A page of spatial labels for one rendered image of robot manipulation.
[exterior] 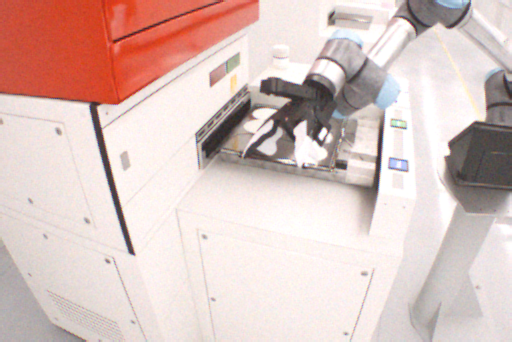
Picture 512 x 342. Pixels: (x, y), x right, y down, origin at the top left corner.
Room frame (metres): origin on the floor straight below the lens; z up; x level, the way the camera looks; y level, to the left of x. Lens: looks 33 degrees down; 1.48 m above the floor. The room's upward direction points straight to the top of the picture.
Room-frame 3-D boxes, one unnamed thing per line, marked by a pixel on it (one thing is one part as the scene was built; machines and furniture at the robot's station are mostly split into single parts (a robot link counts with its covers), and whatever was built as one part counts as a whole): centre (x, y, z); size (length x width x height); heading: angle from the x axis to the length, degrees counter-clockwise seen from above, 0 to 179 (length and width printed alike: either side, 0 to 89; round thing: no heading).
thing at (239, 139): (1.11, -0.09, 0.90); 0.34 x 0.34 x 0.01; 72
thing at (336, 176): (0.98, -0.11, 0.84); 0.50 x 0.02 x 0.03; 72
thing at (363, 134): (1.04, -0.35, 0.87); 0.36 x 0.08 x 0.03; 162
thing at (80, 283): (1.11, 0.51, 0.41); 0.82 x 0.71 x 0.82; 162
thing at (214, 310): (1.15, -0.21, 0.41); 0.97 x 0.64 x 0.82; 162
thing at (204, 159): (1.16, 0.11, 0.89); 0.44 x 0.02 x 0.10; 162
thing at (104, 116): (1.00, 0.18, 1.02); 0.82 x 0.03 x 0.40; 162
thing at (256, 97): (1.44, -0.30, 0.89); 0.62 x 0.35 x 0.14; 72
